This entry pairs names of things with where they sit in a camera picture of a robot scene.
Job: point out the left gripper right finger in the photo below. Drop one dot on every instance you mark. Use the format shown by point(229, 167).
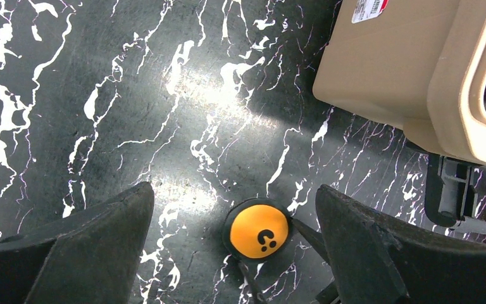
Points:
point(377, 258)

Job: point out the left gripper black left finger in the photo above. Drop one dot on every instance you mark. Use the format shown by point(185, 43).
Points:
point(91, 256)

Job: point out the orange round coaster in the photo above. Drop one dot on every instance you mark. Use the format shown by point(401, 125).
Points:
point(256, 229)

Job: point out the tan plastic toolbox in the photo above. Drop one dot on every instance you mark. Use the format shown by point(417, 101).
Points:
point(419, 66)

